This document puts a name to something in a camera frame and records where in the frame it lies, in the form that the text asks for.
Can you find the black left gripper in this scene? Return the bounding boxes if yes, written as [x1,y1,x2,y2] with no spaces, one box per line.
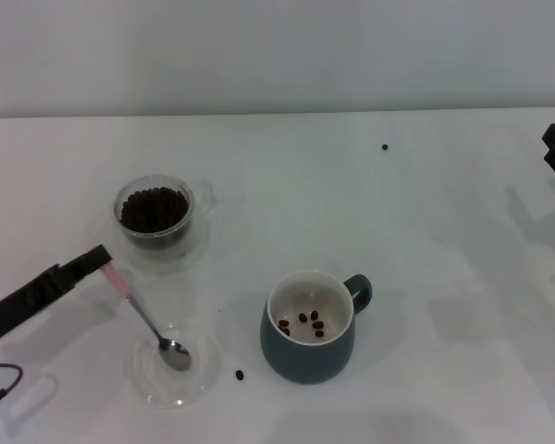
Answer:
[0,244,112,351]

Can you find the pink-handled metal spoon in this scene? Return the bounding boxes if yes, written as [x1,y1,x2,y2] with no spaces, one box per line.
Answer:
[99,263,191,372]

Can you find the dark green ceramic mug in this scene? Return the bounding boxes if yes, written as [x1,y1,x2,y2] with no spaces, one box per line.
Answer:
[259,269,375,385]

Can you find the coffee bean heap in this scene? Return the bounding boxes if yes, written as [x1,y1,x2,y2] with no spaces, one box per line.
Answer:
[120,186,190,233]

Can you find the double-wall glass cup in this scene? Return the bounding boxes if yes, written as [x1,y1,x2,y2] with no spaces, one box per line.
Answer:
[113,174,216,251]

